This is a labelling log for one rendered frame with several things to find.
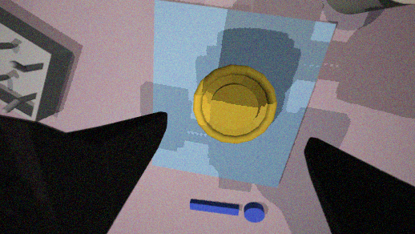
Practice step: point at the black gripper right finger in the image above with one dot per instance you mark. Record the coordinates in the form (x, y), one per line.
(356, 197)

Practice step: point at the grey dish rack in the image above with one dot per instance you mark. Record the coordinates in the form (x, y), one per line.
(33, 68)

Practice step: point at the yellow plate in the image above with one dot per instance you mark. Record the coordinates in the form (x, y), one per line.
(234, 104)

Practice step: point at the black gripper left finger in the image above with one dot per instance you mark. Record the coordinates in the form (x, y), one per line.
(81, 179)

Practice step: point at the light blue flat mat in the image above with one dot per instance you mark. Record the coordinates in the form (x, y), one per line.
(190, 41)

